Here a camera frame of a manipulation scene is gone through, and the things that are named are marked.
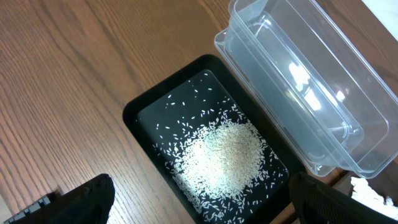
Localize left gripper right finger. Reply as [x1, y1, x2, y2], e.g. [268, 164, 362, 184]
[289, 172, 397, 224]

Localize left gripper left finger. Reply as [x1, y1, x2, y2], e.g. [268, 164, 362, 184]
[3, 174, 115, 224]

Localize white tissue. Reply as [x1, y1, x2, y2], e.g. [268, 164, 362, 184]
[350, 177, 397, 220]

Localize pile of white rice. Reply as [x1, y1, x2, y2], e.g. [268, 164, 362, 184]
[166, 105, 277, 223]

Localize brown serving tray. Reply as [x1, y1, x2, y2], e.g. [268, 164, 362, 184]
[333, 161, 398, 206]

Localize black plastic tray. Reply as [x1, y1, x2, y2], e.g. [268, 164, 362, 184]
[123, 55, 305, 223]

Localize clear plastic bin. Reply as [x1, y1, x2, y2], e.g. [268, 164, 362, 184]
[215, 0, 397, 179]

